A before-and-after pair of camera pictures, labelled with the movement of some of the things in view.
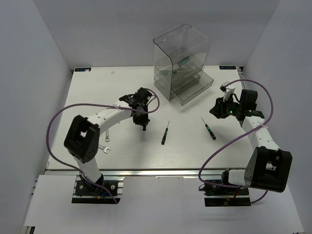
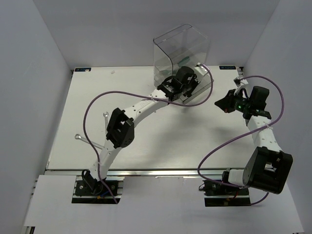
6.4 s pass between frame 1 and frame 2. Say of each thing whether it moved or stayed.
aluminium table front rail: stayed
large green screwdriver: stayed
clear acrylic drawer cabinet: stayed
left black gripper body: moved
